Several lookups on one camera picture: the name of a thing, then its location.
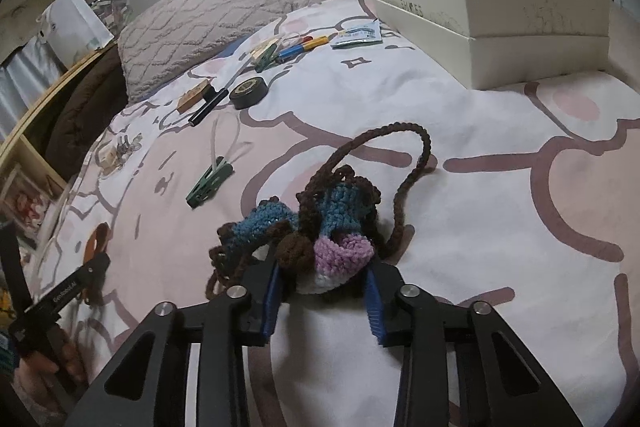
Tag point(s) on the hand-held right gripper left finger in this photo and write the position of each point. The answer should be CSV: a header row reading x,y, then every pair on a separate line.
x,y
270,302

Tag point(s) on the red white picture card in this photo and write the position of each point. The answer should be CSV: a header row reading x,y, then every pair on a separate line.
x,y
25,202

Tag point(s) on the small wooden block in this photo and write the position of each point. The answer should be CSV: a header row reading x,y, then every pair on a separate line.
x,y
192,97

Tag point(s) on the person's left hand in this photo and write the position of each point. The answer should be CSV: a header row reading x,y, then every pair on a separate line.
x,y
35,367

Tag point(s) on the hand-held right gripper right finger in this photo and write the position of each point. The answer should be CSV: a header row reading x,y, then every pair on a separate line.
x,y
375,307

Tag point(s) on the silver foil bag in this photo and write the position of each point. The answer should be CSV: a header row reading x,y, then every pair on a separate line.
x,y
107,7

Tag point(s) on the metal keys cluster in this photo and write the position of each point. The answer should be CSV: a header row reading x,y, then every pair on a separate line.
x,y
129,146

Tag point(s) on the white translucent curtain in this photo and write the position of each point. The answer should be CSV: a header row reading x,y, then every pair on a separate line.
x,y
25,82

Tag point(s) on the brown blue crochet bag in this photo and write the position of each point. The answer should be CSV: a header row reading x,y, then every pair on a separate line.
x,y
340,207

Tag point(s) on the green clip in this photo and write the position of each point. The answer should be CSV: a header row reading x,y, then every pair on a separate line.
x,y
210,182
265,59

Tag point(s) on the brown comforter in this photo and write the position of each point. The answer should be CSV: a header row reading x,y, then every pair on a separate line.
x,y
85,117

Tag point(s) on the white storage box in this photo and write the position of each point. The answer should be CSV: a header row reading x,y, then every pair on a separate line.
x,y
525,62

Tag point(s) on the blue white packet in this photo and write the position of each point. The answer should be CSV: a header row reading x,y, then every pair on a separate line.
x,y
357,34

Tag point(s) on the beige wooden clip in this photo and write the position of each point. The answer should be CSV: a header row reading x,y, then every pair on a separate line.
x,y
262,49

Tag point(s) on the black pen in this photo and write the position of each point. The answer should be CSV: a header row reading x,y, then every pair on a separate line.
x,y
209,107

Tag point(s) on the wooden shelf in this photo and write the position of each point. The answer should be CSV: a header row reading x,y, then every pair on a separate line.
x,y
20,147

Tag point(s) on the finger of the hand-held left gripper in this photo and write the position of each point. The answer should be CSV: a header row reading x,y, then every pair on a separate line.
x,y
95,271

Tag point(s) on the white paper bag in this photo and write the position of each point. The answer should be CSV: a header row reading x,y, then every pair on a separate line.
x,y
75,27

